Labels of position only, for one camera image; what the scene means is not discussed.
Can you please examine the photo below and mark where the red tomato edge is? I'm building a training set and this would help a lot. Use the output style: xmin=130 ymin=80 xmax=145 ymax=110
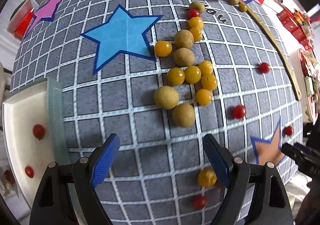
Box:
xmin=284 ymin=126 xmax=294 ymax=137

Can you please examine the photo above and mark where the red tomato pair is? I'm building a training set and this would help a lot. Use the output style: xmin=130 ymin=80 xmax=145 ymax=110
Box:
xmin=232 ymin=105 xmax=246 ymax=119
xmin=24 ymin=165 xmax=34 ymax=178

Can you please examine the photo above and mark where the brown longan bottom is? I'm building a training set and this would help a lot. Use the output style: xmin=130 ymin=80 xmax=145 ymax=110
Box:
xmin=172 ymin=103 xmax=195 ymax=127

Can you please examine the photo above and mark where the yellow tomato near front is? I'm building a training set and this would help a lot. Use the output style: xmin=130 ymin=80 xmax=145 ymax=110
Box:
xmin=197 ymin=168 xmax=217 ymax=188

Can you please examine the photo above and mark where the dark tomato front edge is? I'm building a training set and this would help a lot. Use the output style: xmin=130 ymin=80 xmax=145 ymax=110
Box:
xmin=192 ymin=195 xmax=208 ymax=209

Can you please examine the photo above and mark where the long curved wooden stick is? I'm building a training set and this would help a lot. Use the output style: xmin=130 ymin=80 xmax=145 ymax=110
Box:
xmin=239 ymin=0 xmax=302 ymax=101

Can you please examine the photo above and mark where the yellow tomato cluster bottom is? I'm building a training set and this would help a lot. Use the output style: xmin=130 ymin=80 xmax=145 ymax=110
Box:
xmin=195 ymin=88 xmax=213 ymax=106

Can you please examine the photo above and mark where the yellow tomato cluster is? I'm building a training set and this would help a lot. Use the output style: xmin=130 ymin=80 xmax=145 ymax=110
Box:
xmin=198 ymin=61 xmax=213 ymax=75
xmin=201 ymin=74 xmax=217 ymax=90
xmin=195 ymin=88 xmax=213 ymax=106
xmin=184 ymin=66 xmax=202 ymax=84
xmin=167 ymin=67 xmax=185 ymax=86

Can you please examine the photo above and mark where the white rectangular tray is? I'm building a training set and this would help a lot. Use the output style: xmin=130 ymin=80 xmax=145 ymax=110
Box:
xmin=2 ymin=78 xmax=70 ymax=206

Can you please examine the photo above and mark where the yellow tomato cluster lower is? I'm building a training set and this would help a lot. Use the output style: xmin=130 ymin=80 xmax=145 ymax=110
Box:
xmin=201 ymin=74 xmax=217 ymax=90

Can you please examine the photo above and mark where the round white gift box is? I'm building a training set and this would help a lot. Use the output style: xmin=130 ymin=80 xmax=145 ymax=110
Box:
xmin=290 ymin=48 xmax=318 ymax=124

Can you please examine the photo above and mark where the yellow tomato cluster centre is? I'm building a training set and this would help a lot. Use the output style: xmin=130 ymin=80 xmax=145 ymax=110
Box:
xmin=184 ymin=66 xmax=202 ymax=84

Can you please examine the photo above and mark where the yellow tomato cluster right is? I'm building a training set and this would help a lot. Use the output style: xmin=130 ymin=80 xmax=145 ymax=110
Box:
xmin=198 ymin=61 xmax=213 ymax=75

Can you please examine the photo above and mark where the yellow tomato cluster left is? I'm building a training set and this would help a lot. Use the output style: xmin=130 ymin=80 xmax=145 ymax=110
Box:
xmin=167 ymin=67 xmax=185 ymax=86

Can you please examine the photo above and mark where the grey grid star tablecloth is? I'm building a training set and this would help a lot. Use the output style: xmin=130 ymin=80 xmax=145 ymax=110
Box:
xmin=11 ymin=0 xmax=303 ymax=224

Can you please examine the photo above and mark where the yellow tomato beside star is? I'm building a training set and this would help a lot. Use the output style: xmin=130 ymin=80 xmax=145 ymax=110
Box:
xmin=154 ymin=41 xmax=172 ymax=57

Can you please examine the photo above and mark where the shiny yellow cherry tomato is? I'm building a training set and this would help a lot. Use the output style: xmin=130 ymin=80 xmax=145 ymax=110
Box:
xmin=189 ymin=27 xmax=203 ymax=42

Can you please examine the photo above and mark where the yellow cherry tomato upper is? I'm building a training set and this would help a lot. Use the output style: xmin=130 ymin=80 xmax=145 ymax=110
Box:
xmin=188 ymin=16 xmax=204 ymax=29

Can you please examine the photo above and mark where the small red tomato top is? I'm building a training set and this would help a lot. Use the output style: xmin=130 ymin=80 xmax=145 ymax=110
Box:
xmin=187 ymin=9 xmax=201 ymax=19

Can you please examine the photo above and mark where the yellow-green tomato near bowl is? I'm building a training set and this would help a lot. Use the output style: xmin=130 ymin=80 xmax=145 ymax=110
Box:
xmin=239 ymin=3 xmax=248 ymax=12

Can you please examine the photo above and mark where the red lidded plastic container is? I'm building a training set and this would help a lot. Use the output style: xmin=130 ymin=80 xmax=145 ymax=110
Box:
xmin=7 ymin=0 xmax=34 ymax=40

